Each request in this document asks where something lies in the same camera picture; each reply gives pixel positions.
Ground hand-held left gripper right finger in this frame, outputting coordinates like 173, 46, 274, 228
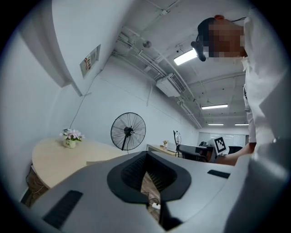
147, 152, 192, 231

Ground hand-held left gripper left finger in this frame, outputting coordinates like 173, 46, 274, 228
106, 151, 149, 203

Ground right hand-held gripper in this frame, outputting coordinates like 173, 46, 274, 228
213, 137, 230, 157

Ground person's right forearm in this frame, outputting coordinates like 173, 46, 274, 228
215, 142, 256, 167

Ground black office desk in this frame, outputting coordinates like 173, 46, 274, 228
179, 141, 216, 162

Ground light wooden desk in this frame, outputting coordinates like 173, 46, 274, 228
146, 143, 181, 158

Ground black standing fan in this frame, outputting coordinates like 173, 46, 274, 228
110, 112, 146, 152

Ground beige oval table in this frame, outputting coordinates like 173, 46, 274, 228
31, 137, 129, 189

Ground white pot with pink flowers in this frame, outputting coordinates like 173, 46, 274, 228
59, 128, 86, 149

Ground white air conditioner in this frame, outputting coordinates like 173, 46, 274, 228
156, 73, 186, 97

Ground person in white shirt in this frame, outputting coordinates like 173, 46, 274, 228
241, 9, 291, 160

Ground person's head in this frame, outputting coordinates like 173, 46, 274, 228
197, 15, 248, 59

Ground white ceiling pipes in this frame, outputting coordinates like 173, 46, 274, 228
111, 26, 203, 128

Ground thin wall cable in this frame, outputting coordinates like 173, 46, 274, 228
69, 68, 102, 131

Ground black head-mounted camera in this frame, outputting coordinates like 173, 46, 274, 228
190, 17, 216, 62

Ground grey electrical wall panel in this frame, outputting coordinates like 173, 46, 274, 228
79, 44, 101, 79

